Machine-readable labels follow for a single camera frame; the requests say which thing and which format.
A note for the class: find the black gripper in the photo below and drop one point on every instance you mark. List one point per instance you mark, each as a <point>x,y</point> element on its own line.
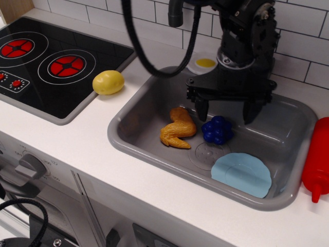
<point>232,82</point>

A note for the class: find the blue toy blueberries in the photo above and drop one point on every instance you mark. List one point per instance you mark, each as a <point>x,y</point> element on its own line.
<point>217,131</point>

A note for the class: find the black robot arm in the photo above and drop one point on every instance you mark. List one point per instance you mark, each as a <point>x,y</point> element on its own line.
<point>244,59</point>

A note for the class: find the grey toy sink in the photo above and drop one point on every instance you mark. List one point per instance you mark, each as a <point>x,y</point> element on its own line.
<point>279,136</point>

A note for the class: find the light blue toy plate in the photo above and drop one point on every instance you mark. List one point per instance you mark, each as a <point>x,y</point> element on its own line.
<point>244,172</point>

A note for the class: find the toy fried chicken wing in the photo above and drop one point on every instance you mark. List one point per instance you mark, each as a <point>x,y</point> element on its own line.
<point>182,126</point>

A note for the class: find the toy fried egg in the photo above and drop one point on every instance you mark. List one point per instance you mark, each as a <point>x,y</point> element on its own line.
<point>202,63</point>

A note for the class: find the dark grey faucet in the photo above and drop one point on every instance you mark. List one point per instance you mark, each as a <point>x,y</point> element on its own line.
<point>175,13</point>

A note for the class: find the red ketchup bottle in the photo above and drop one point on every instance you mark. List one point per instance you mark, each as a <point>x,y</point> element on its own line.
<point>315,172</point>

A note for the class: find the yellow toy potato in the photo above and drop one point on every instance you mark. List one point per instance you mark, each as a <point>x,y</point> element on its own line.
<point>108,82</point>

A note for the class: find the toy oven front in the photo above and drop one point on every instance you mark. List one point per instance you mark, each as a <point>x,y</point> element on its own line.
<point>72,210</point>

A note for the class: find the black toy stove top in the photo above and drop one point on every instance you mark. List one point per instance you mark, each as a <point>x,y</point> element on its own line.
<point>47,70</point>

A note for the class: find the grey oven knob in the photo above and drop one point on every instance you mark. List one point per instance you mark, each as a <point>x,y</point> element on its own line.
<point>30,167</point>

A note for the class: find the wooden panel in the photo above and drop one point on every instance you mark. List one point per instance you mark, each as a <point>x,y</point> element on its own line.
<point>11,10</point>

